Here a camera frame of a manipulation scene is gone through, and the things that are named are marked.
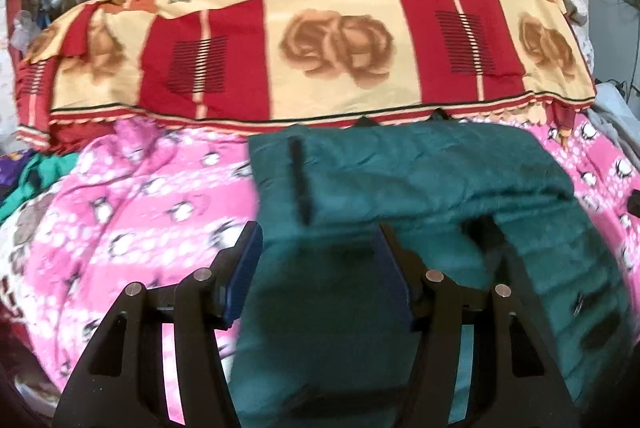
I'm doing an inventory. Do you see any grey fleece blanket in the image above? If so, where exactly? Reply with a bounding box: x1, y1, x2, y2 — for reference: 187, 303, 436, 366
592, 83, 640, 150

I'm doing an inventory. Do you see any red orange rose-print quilt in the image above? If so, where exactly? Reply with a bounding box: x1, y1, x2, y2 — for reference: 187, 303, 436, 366
15, 0, 598, 154

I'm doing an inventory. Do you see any dark green puffer jacket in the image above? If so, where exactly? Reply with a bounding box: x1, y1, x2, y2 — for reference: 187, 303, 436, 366
227, 108, 633, 428

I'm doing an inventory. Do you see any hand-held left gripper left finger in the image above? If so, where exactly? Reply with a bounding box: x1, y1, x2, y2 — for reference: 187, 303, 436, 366
52, 221, 264, 428

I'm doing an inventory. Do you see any pink penguin-print blanket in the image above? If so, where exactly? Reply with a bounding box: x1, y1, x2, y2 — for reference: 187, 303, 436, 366
0, 111, 640, 428

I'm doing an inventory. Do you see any white floral bedsheet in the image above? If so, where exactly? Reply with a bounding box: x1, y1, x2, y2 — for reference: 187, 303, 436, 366
0, 193, 57, 309

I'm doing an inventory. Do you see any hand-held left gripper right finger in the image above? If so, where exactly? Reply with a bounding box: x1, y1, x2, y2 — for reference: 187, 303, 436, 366
375, 223, 583, 428

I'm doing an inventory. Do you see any bright green cloth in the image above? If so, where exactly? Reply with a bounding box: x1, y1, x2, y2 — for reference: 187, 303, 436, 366
0, 153, 76, 220

